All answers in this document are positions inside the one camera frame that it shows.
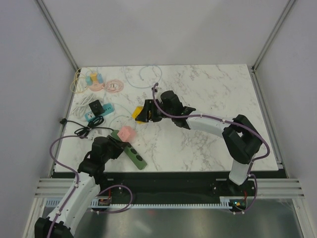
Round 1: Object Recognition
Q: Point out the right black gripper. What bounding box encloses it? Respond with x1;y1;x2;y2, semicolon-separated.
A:
135;100;173;123

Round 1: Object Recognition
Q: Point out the yellow cube plug adapter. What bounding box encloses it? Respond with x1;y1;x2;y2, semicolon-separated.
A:
132;106;147;124

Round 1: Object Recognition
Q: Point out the pink cube plug adapter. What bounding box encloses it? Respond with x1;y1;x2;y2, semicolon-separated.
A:
117;126;136;142

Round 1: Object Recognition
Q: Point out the green power strip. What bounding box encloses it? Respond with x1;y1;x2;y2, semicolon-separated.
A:
111;130;147;170

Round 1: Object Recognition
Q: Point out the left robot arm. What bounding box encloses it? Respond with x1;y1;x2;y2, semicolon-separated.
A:
34;135;133;238

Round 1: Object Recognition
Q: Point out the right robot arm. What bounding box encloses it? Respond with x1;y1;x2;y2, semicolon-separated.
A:
133;91;264;195

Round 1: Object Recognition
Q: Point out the blue plug on pink socket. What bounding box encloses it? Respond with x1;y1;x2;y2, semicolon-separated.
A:
97;73;104;84

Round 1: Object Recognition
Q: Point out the pink round power socket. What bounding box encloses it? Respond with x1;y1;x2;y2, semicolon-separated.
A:
88;82;105;92

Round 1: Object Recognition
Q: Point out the yellow plug on pink socket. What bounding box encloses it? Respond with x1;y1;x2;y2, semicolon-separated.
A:
90;73;98;82

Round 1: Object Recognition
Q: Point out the teal plug on pink socket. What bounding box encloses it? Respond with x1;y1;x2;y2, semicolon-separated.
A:
86;76;91;85

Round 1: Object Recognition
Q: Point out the teal power strip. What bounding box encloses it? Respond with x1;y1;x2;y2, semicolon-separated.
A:
84;103;114;122

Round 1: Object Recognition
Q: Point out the black cube adapter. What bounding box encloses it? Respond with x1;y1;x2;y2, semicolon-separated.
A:
89;100;105;117

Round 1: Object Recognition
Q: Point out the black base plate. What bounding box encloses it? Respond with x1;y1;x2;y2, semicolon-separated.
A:
94;170;257;204

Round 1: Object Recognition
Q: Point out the light blue thin cable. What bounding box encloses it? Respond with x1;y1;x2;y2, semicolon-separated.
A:
101;64;163;129

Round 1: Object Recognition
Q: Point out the pink coiled cable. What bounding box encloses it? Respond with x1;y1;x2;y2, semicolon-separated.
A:
104;79;125;94

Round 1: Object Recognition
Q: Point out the white coiled cable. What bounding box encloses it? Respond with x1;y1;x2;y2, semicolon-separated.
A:
72;95;97;118

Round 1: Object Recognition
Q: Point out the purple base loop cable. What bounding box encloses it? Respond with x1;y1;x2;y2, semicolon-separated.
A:
91;187;133;215

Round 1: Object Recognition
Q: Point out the yellow thin cable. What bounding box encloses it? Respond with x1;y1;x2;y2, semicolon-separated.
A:
69;69;88;94

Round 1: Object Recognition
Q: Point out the white slotted cable duct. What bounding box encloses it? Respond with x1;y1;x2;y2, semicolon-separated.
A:
45;198;232;209

